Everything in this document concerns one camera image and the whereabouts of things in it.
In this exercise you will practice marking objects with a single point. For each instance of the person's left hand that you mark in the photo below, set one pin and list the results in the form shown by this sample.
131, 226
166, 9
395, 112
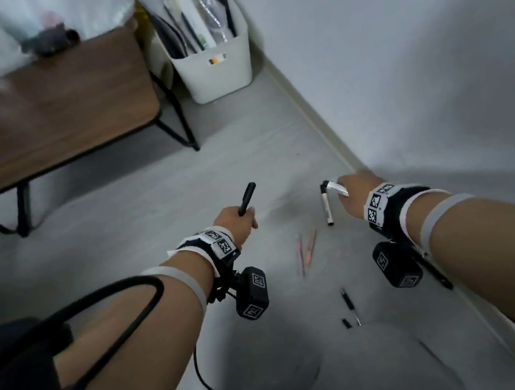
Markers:
230, 224

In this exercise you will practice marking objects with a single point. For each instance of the person's right hand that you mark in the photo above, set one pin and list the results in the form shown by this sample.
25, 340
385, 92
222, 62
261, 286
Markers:
358, 188

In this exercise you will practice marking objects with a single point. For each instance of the person's right fingers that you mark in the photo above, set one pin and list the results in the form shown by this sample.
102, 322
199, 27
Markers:
341, 187

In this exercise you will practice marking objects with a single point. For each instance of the person's left fingers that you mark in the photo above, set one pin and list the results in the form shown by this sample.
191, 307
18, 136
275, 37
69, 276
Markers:
249, 221

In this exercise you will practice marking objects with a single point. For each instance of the white marker with label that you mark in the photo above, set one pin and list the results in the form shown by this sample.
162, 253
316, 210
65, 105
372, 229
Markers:
336, 188

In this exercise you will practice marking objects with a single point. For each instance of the black marker pen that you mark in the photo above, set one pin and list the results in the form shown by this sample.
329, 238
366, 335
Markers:
247, 197

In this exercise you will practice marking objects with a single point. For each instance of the white marker with black tip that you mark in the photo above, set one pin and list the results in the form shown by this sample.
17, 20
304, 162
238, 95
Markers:
328, 209

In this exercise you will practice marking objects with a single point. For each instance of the person's left forearm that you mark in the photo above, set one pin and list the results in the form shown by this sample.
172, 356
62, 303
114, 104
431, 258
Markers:
131, 350

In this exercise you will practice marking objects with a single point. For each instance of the person's right forearm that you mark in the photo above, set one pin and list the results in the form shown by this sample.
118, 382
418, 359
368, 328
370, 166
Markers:
497, 255

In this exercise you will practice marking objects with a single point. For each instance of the white right forearm band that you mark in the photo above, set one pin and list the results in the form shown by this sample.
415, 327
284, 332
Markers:
435, 216

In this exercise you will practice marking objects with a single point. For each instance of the white left forearm band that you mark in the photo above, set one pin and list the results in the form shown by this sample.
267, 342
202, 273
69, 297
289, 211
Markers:
186, 280

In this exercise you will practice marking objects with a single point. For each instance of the pink pencil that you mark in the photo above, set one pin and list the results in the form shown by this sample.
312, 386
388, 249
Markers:
300, 255
311, 246

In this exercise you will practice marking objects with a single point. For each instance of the white skirting board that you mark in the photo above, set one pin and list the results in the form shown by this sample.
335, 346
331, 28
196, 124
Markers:
324, 127

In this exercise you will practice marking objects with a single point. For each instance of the black pen cap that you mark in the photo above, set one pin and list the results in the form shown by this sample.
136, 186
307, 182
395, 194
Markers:
347, 323

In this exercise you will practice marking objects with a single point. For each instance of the white storage bin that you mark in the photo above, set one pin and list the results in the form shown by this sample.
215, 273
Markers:
215, 73

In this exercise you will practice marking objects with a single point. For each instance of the person's grey trousers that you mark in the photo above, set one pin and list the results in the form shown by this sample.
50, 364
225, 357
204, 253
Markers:
380, 370

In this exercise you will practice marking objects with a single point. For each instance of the white paper roll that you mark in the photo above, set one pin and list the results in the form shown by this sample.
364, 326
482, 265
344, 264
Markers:
194, 16

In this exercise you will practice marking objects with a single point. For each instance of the clear plastic wrap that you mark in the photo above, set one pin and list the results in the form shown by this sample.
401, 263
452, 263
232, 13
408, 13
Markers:
206, 5

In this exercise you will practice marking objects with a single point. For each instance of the brown wooden table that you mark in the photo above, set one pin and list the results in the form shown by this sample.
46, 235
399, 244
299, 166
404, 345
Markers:
48, 116

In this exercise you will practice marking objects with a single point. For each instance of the translucent white plastic bag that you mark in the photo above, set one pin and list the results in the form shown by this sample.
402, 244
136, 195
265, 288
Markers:
86, 9

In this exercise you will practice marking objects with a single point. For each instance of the small black object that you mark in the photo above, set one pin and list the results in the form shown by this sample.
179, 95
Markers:
50, 42

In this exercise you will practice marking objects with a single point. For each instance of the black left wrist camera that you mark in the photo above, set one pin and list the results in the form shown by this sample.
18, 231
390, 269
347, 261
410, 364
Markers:
251, 295

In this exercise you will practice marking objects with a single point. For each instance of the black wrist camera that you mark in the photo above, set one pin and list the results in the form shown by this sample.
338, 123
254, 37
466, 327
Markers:
251, 295
397, 266

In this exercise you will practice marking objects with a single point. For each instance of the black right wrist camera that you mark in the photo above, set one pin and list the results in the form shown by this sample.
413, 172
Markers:
397, 266

